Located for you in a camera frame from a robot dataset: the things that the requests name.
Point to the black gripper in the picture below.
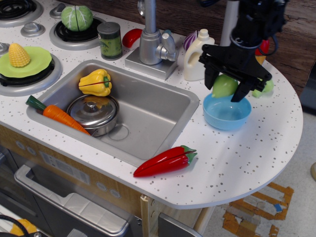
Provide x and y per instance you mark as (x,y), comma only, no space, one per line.
(236,62)

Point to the light green toy pear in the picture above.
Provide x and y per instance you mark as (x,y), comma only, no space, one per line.
(224,86)

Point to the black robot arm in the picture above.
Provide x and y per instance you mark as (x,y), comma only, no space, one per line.
(258,20)

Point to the light blue plastic bowl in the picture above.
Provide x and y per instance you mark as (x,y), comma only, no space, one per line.
(223,114)

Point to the cream toy detergent bottle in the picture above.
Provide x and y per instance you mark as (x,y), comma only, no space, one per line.
(193,68)

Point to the green toy broccoli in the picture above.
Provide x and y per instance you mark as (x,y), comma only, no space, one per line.
(268,88)

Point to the red toy ketchup bottle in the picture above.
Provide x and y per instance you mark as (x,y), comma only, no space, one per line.
(262,51)

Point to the purple toy onion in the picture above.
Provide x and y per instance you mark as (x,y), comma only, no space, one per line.
(189,39)

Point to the grey metal pole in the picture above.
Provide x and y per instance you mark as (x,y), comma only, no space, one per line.
(230,21)

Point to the silver toy faucet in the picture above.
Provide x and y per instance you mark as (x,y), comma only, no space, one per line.
(157,53)

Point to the silver toy sink basin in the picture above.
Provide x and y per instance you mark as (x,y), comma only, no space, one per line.
(151,117)

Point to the red toy chili pepper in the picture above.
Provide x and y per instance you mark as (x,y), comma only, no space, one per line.
(174,159)

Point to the red toy tomato slice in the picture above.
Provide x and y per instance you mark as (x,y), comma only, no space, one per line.
(131,37)

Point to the green toy can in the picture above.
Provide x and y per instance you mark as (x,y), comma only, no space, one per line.
(110,40)

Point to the yellow toy bell pepper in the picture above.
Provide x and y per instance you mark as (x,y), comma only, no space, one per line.
(97,83)

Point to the steel pot with lid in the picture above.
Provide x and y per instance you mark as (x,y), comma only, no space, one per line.
(97,115)

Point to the green toy cabbage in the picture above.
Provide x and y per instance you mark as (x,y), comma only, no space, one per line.
(77,18)

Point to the back right stove burner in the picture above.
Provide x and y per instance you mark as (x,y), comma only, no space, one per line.
(66,39)

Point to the stove burner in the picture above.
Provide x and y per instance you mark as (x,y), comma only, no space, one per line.
(66,39)
(17,91)
(15,13)

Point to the orange toy carrot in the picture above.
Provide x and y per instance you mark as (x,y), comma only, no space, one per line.
(55,113)

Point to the grey stove knob rear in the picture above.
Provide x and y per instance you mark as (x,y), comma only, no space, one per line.
(57,11)

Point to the grey stove knob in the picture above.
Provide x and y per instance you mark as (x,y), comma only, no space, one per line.
(4,47)
(57,11)
(32,29)

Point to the light green toy plate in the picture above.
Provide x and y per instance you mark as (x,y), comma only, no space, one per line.
(40,60)

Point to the yellow toy corn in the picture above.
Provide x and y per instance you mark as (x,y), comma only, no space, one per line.
(18,56)

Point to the front left stove burner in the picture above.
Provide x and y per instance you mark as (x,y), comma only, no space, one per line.
(17,91)

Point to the back left stove burner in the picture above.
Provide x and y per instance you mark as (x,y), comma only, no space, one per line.
(15,13)

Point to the grey stove knob left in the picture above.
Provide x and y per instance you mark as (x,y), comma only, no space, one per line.
(4,47)

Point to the silver oven door handle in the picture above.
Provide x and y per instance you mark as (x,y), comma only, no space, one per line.
(70,214)

